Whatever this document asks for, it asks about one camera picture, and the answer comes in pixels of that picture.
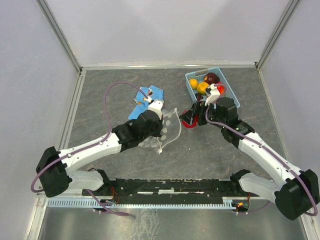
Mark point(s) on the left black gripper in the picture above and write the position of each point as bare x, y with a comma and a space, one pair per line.
157, 133

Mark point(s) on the clear dotted zip bag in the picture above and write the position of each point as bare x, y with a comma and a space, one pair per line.
170, 132

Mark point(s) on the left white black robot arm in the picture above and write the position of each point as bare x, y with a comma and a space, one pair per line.
59, 170

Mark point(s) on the bright red apple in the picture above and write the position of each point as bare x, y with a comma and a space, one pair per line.
195, 117

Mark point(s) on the small dark plum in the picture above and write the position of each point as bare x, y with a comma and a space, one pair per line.
199, 97

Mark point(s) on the light blue plastic basket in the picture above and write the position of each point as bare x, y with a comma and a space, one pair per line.
199, 75

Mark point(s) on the small yellow lemon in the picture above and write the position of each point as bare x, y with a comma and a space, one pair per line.
193, 83

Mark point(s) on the yellow round fruit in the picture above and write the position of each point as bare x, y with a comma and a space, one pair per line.
201, 87

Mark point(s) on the dark red apple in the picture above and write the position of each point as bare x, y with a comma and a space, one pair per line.
211, 78

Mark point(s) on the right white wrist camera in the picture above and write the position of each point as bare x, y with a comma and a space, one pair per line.
212, 94

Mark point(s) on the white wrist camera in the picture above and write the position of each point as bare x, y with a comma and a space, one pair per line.
155, 105
212, 94

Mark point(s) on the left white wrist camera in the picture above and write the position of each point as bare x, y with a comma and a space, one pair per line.
155, 105

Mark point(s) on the blue patterned cloth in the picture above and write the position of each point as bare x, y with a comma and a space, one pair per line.
142, 104

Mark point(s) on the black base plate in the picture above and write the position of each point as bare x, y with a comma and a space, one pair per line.
170, 191

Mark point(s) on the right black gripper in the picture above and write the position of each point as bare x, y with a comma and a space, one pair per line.
198, 107

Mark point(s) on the red yellow pear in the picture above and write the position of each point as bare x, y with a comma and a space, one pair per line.
221, 89

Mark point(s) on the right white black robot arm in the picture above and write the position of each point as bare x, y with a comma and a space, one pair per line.
294, 191

